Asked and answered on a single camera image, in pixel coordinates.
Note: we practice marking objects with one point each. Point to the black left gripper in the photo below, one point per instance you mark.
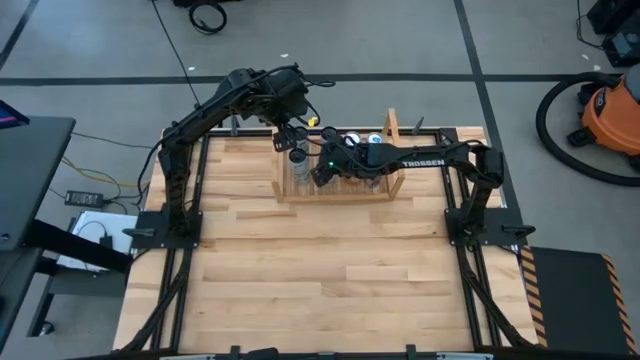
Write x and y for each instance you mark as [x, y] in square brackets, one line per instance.
[292, 107]

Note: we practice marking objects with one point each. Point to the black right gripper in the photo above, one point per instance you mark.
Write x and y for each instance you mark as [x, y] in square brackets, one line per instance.
[345, 160]

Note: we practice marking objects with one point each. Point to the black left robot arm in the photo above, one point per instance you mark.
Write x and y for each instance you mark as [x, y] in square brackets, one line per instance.
[200, 117]

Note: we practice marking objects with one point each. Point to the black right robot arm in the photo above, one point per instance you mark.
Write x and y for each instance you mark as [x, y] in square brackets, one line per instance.
[425, 160]

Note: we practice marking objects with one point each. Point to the wooden slatted shelf rack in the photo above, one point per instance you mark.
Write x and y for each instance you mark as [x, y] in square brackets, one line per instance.
[340, 197]

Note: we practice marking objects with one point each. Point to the black power adapter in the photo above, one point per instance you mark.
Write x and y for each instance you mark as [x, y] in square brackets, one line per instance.
[84, 198]

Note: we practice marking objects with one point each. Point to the white power box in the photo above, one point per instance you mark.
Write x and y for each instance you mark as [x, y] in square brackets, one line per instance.
[90, 230]

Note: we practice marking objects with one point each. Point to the orange shop vacuum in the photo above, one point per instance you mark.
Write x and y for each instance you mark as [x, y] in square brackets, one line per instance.
[612, 115]
[541, 127]

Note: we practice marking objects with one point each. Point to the black desk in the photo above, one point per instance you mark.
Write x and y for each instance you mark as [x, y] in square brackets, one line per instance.
[30, 175]

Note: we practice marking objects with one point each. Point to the black mat with hazard stripes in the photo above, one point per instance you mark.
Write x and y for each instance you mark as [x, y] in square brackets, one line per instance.
[575, 300]

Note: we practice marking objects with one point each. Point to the computer monitor on black desk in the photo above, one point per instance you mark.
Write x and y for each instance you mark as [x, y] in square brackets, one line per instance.
[10, 116]

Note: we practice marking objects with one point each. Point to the black equipment cases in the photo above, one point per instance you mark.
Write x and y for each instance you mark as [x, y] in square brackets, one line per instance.
[620, 45]

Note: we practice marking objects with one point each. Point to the black table frame rails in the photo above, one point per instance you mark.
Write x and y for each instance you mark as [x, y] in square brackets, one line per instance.
[220, 133]

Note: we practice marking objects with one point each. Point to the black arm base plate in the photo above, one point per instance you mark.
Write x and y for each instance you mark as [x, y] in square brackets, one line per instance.
[150, 230]
[500, 230]

